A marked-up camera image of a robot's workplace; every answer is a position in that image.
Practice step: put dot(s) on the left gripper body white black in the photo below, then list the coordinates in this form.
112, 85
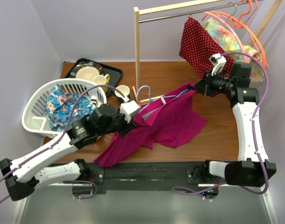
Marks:
123, 122

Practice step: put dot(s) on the pink wire hanger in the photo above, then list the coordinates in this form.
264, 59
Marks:
243, 21

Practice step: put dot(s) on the blue floral cloth in basket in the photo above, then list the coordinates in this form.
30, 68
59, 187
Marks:
60, 104

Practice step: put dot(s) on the black mug cream inside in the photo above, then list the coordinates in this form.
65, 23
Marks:
123, 89

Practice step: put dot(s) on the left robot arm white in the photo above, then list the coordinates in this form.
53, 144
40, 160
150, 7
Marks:
32, 171

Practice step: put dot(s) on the white laundry basket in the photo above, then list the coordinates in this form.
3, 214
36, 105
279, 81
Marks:
34, 118

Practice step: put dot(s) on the black tray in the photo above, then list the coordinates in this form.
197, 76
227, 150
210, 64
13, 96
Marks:
115, 73

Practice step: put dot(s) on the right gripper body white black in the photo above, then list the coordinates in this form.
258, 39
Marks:
215, 82

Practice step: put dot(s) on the orange plastic hanger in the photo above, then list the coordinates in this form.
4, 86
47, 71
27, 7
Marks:
235, 23

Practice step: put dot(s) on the yellow mug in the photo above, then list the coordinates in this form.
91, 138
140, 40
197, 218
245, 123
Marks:
101, 79

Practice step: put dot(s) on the cream plate black rim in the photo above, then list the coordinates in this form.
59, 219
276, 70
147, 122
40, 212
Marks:
87, 70

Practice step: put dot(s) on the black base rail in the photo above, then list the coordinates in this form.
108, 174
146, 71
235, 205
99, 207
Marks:
150, 176

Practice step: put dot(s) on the magenta cloth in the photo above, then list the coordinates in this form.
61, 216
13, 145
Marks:
170, 121

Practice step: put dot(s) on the floral pastel skirt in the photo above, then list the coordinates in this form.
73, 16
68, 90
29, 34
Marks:
222, 36

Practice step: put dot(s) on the red polka dot skirt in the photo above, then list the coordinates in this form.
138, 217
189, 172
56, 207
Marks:
197, 47

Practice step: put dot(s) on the pink plastic hanger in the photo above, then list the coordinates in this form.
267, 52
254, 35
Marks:
218, 17

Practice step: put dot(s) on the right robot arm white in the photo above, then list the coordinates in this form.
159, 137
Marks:
252, 168

